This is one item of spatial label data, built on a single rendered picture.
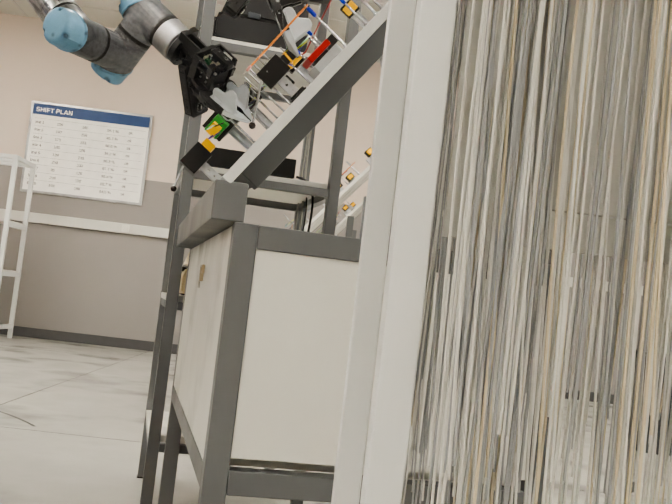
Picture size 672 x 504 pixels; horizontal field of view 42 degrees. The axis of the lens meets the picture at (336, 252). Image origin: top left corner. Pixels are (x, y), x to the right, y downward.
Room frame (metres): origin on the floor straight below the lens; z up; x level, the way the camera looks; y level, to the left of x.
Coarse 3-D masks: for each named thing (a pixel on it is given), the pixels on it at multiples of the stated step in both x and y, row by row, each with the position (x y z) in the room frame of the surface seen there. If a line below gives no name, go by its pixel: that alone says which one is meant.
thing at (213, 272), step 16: (208, 240) 1.94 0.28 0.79; (224, 240) 1.58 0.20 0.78; (208, 256) 1.89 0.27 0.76; (224, 256) 1.54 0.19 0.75; (208, 272) 1.84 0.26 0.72; (224, 272) 1.51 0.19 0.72; (208, 288) 1.79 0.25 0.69; (224, 288) 1.47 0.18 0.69; (208, 304) 1.74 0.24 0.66; (208, 320) 1.70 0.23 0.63; (208, 336) 1.65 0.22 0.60; (192, 352) 1.99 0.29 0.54; (208, 352) 1.61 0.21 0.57; (192, 368) 1.94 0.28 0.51; (208, 368) 1.58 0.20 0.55; (192, 384) 1.88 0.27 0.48; (208, 384) 1.54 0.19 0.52; (192, 400) 1.83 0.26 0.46; (208, 400) 1.51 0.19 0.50; (192, 416) 1.78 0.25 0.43; (208, 416) 1.47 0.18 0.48; (192, 432) 1.74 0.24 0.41
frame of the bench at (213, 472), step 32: (320, 256) 1.46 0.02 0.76; (352, 256) 1.47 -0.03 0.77; (224, 320) 1.43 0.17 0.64; (544, 320) 1.55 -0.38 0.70; (224, 352) 1.43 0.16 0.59; (224, 384) 1.43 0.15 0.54; (224, 416) 1.43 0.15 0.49; (192, 448) 1.68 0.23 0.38; (224, 448) 1.43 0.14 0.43; (544, 448) 1.56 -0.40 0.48; (160, 480) 2.57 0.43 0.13; (224, 480) 1.43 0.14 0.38; (256, 480) 1.45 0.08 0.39; (288, 480) 1.46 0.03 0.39; (320, 480) 1.47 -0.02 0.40; (416, 480) 1.54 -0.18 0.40
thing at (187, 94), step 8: (184, 64) 1.74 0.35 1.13; (184, 72) 1.73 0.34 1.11; (184, 80) 1.74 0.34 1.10; (184, 88) 1.76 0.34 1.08; (184, 96) 1.77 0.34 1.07; (192, 96) 1.77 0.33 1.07; (184, 104) 1.78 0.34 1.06; (192, 104) 1.77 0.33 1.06; (200, 104) 1.78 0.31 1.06; (192, 112) 1.78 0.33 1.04; (200, 112) 1.79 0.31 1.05
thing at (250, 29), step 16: (256, 0) 2.73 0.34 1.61; (224, 16) 2.70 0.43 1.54; (240, 16) 2.72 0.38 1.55; (256, 16) 2.72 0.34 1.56; (272, 16) 2.74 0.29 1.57; (304, 16) 2.77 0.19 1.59; (224, 32) 2.70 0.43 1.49; (240, 32) 2.72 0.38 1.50; (256, 32) 2.73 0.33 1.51; (272, 32) 2.74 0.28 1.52; (304, 48) 2.77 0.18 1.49
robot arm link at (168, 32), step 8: (168, 24) 1.71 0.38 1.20; (176, 24) 1.72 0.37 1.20; (160, 32) 1.71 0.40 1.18; (168, 32) 1.71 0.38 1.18; (176, 32) 1.71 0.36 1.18; (152, 40) 1.73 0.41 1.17; (160, 40) 1.72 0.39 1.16; (168, 40) 1.71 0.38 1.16; (160, 48) 1.73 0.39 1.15; (168, 48) 1.72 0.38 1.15
